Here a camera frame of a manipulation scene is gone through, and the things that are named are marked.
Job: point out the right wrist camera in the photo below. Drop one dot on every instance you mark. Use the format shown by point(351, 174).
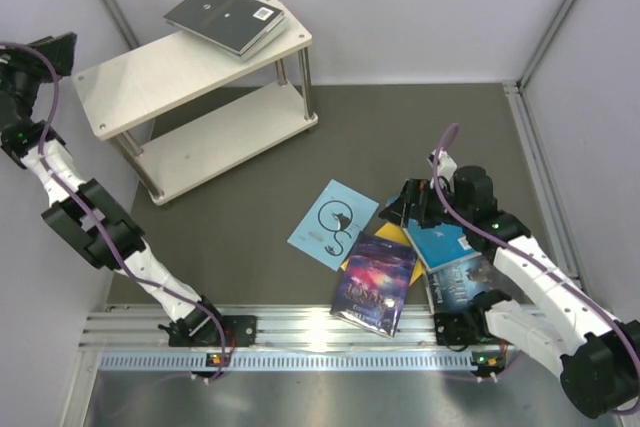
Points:
point(443, 165)

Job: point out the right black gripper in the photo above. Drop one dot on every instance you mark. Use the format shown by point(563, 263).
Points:
point(419, 192)

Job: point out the white two-tier shelf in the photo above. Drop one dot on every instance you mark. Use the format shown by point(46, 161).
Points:
point(182, 112)

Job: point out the pale green book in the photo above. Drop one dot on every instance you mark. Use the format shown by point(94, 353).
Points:
point(250, 25)

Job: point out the yellow book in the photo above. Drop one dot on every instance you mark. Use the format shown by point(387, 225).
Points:
point(395, 237)

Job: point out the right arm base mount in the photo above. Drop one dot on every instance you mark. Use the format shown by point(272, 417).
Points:
point(464, 326)

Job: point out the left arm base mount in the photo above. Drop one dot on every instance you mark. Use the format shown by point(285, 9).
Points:
point(238, 330)

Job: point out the dark blue castle book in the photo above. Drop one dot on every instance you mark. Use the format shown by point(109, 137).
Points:
point(451, 288)

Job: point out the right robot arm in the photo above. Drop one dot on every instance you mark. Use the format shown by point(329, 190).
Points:
point(593, 354)

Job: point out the purple Robinson Crusoe book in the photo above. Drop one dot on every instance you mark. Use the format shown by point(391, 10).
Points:
point(374, 313)

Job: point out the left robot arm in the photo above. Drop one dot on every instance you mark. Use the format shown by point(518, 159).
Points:
point(80, 211)

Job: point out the black shiny book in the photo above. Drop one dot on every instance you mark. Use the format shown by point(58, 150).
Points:
point(200, 17)

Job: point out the light blue cat book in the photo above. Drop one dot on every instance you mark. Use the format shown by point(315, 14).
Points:
point(332, 225)

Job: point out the slotted cable duct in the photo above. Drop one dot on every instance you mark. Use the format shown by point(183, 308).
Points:
point(288, 361)

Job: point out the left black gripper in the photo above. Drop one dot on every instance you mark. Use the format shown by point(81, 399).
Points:
point(27, 64)

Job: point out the blue paperback book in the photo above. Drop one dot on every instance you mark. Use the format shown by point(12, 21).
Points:
point(439, 247)

